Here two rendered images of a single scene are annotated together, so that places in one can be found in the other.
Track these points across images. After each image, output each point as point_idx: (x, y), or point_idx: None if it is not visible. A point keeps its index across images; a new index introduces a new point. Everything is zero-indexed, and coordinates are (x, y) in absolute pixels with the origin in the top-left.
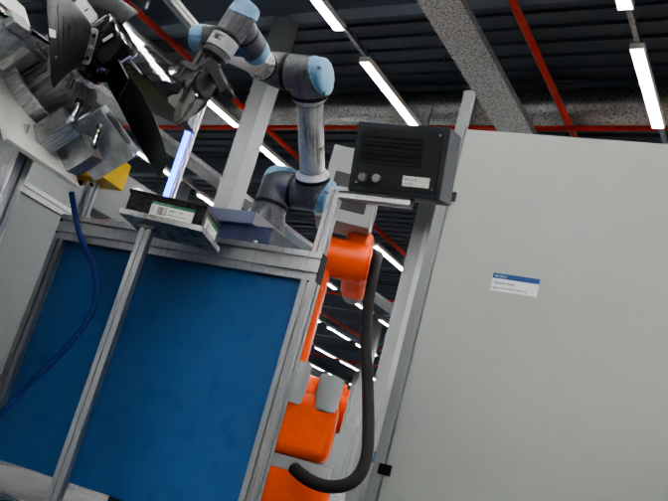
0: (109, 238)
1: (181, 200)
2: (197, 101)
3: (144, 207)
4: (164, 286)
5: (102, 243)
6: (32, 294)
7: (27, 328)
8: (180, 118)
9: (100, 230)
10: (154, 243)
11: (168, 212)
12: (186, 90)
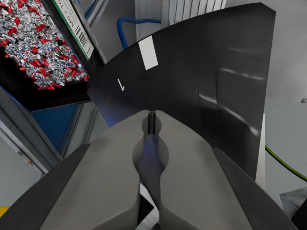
0: (38, 136)
1: (57, 19)
2: (116, 196)
3: (95, 62)
4: None
5: (43, 134)
6: (77, 123)
7: (81, 103)
8: (159, 110)
9: (41, 149)
10: (5, 98)
11: (74, 25)
12: (271, 198)
